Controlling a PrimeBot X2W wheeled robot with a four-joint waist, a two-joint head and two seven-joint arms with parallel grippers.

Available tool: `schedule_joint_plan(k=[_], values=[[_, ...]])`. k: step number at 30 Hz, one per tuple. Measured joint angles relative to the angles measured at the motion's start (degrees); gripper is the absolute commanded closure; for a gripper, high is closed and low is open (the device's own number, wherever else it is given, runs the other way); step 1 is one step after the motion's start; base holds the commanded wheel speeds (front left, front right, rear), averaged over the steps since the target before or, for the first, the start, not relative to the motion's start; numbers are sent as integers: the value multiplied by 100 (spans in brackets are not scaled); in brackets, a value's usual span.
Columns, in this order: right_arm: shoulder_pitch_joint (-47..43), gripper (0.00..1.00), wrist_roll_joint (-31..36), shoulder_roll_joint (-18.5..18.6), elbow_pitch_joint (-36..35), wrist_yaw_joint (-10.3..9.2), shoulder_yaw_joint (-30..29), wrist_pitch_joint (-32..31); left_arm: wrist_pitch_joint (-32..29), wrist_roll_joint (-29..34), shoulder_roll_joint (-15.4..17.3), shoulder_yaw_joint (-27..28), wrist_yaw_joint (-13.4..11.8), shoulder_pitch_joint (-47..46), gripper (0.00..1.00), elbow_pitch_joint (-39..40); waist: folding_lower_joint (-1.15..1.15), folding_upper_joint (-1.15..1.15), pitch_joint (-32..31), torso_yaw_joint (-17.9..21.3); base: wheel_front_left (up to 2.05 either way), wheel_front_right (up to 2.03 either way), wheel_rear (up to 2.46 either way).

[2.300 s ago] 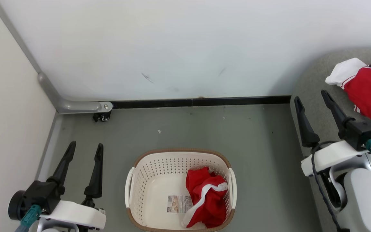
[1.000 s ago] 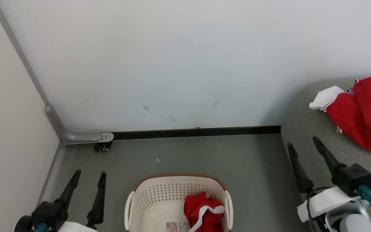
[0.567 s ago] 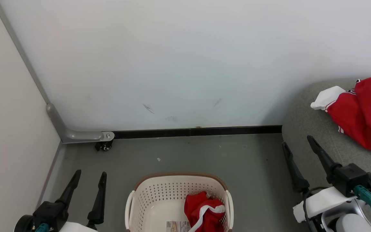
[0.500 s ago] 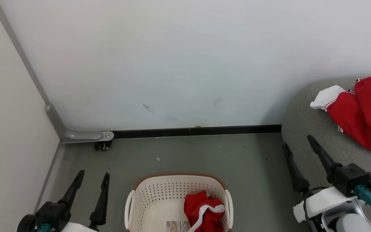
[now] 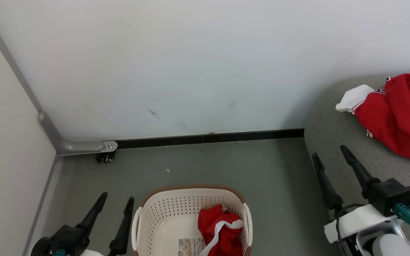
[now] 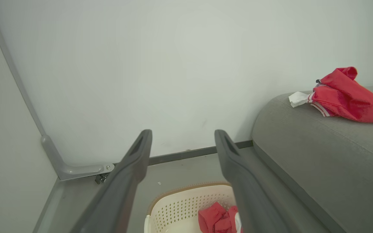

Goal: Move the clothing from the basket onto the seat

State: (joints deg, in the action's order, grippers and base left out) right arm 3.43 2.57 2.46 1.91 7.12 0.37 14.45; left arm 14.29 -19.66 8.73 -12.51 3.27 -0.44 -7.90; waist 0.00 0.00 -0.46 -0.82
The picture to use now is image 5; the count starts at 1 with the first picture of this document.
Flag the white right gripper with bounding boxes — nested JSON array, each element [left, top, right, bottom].
[[311, 144, 398, 244]]

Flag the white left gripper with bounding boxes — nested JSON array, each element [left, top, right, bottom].
[[75, 192, 135, 256]]

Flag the red jersey with white sleeve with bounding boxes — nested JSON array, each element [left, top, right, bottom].
[[336, 73, 410, 166]]

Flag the red garment with white band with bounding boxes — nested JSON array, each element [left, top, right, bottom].
[[198, 204, 244, 256]]

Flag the grey fabric sofa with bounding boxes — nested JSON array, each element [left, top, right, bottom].
[[304, 73, 410, 256]]

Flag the cream perforated laundry basket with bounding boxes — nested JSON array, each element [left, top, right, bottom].
[[131, 185, 253, 256]]

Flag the black caster wheel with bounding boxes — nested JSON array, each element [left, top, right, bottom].
[[95, 151, 117, 164]]

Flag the printed paper label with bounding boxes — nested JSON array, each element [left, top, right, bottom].
[[178, 238, 206, 256]]

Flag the black baseboard strip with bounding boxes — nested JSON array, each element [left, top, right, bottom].
[[116, 128, 305, 149]]

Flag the thin black cable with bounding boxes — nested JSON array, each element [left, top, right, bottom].
[[335, 203, 366, 256]]

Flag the grey metal partition frame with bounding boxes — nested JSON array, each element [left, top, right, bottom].
[[0, 3, 118, 156]]

